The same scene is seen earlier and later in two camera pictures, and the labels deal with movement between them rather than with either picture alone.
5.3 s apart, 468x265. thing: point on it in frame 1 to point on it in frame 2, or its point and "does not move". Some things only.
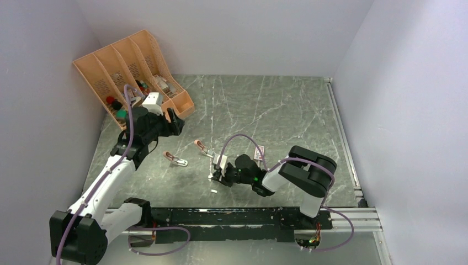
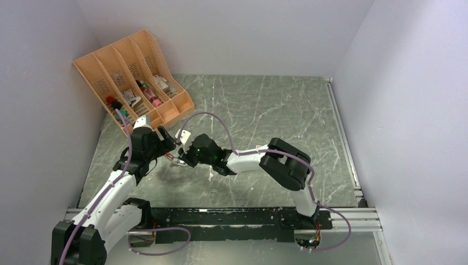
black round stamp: x=116 y=104 does not move
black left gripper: x=173 y=128 to x=165 y=145
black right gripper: x=219 y=176 to x=186 y=157
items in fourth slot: x=167 y=88 does not move
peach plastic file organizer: x=137 y=63 does not move
